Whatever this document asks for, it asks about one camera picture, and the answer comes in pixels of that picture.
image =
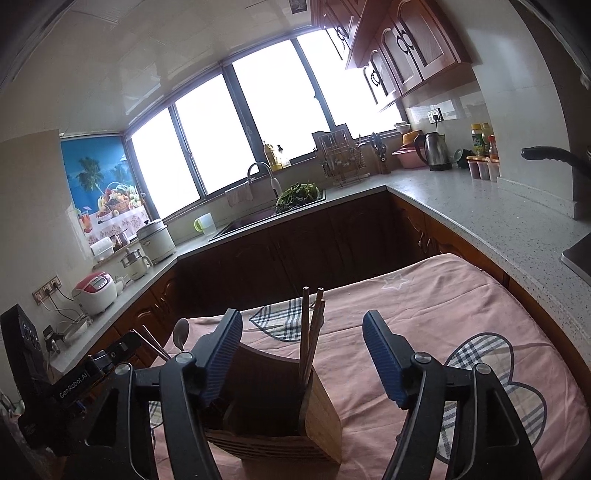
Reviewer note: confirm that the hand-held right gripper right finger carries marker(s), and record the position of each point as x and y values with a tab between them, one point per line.
383	360

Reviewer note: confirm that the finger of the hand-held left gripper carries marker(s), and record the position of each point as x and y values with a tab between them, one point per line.
120	346

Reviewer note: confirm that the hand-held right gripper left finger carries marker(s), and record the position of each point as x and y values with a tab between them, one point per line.
221	360

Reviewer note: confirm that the steel chopstick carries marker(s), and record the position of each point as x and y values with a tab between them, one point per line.
147	345
154	341

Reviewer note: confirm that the small steel spoon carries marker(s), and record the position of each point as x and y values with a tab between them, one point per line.
180	330

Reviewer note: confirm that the wooden utensil holder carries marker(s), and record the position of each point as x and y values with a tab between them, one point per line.
323	415

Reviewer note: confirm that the white and red rice cooker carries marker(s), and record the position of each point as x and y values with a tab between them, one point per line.
94	293

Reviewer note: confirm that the small black clamp stand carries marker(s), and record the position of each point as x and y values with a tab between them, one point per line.
53	339

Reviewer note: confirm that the pink tablecloth with plaid hearts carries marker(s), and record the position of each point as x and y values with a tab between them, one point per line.
415	295

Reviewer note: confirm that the white electric health pot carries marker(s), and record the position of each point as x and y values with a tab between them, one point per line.
134	267

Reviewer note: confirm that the paper towel roll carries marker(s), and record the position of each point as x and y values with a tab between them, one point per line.
102	249

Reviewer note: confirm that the white slow cooker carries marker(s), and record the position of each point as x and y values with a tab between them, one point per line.
157	242

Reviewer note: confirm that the green and white pitcher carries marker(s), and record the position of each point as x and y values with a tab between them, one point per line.
205	225

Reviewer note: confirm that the kitchen sink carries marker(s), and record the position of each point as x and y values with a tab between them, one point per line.
244	224

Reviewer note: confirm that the pink dish rag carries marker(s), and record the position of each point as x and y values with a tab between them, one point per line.
240	196

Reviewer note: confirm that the fruit print roller blind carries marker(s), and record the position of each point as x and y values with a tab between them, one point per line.
92	170

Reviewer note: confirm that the steel kitchen faucet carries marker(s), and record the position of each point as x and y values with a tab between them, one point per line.
275	187

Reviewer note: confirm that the bowl of green vegetables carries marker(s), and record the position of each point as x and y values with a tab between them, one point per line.
295	194

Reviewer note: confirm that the grey speckled kitchen counter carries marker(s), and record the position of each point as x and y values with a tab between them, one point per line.
485	207

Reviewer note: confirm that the pink plastic basin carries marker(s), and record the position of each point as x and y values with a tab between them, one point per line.
406	158

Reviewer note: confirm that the yellow oil bottle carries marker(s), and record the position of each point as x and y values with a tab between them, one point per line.
271	157

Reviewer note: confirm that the stainless electric kettle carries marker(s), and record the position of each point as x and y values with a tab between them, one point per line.
436	152

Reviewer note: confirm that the seasoning jar set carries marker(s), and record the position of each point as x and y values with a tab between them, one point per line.
482	168

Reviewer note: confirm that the dark green mug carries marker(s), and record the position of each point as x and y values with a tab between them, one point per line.
462	158

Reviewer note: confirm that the kitchen window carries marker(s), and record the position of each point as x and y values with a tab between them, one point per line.
203	138

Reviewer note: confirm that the gas stove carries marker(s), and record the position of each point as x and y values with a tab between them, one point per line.
579	254

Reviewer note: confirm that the orange bowl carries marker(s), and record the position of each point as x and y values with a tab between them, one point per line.
411	138

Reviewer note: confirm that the white bowl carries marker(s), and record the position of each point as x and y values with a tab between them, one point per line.
402	126

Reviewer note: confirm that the green label sauce bottle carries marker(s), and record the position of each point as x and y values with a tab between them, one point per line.
477	141

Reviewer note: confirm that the red sauce bottle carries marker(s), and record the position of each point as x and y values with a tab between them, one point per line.
494	148

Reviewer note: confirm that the yellow cap bottle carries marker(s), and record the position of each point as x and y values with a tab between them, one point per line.
487	136

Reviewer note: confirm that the black wok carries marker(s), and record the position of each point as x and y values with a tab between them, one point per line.
554	154

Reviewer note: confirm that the wall socket strip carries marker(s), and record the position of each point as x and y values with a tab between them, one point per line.
47	288

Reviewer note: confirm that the wall socket with plug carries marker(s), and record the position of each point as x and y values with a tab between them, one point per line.
435	116

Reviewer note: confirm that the wooden wall cabinets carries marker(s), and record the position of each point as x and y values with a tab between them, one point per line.
415	41

